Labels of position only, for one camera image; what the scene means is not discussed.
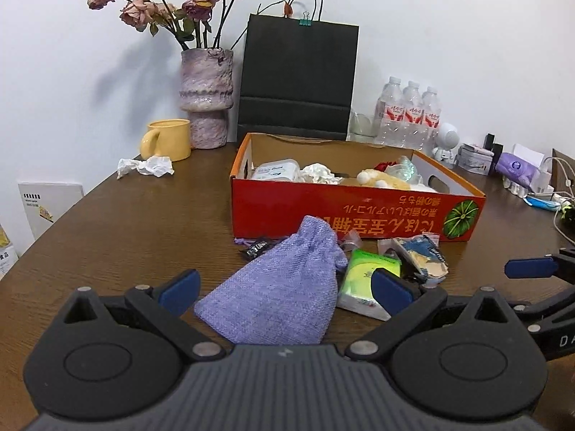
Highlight green tissue pack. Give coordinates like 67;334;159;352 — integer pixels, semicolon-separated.
337;249;401;321

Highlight blue white tube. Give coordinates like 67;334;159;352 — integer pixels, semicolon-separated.
523;196;561;212

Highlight purple tissue pack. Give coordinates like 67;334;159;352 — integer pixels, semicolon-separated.
495;152;540;190

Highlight blue white snack packet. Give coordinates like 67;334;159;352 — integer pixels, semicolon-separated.
392;235;448;287

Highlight stack of cards tin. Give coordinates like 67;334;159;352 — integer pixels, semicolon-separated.
456;143;494;176

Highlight black small bottle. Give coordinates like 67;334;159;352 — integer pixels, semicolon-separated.
483;133;503;175

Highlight white robot figurine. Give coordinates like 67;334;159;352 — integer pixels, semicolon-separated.
432;122;460;167

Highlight clear plastic wrapper in box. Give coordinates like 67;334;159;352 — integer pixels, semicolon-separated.
386;156;423;185

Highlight white carton box left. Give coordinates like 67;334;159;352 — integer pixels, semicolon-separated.
18;182;84;240

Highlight red rose decoration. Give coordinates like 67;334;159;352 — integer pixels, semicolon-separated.
374;161;397;172

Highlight black small sachet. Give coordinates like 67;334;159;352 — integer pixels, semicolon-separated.
235;237;278;261

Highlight water bottle right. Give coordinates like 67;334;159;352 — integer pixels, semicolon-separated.
422;87;442;153

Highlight water bottle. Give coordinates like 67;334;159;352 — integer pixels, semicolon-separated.
422;87;442;153
373;76;404;146
402;81;423;149

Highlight purple fabric pouch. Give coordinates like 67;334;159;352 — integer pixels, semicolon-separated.
194;216;347;346

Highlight water bottle left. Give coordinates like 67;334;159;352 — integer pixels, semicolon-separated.
373;76;404;146

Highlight water bottle middle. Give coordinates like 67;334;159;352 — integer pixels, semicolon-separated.
402;81;423;149

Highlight crumpled white tissue on table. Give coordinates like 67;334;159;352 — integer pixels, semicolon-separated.
117;156;174;179

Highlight red cardboard box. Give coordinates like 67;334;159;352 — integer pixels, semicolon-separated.
230;133;486;241

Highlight glass jar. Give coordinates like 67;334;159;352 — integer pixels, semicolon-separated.
346;110;375;143

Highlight yellow mug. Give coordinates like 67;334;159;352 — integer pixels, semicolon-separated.
139;119;192;162

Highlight crumpled white tissue in box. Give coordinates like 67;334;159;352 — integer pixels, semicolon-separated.
297;162;343;185

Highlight wet wipes pack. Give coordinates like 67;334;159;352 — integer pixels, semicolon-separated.
250;159;300;182

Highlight purple ceramic vase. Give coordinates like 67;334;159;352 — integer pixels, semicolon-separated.
179;48;234;150

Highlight black paper bag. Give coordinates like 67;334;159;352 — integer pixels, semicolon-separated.
237;0;359;142

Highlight teal binder clip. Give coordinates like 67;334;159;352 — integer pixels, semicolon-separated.
299;12;313;26

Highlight dried pink roses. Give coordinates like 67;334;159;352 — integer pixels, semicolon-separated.
86;0;258;53

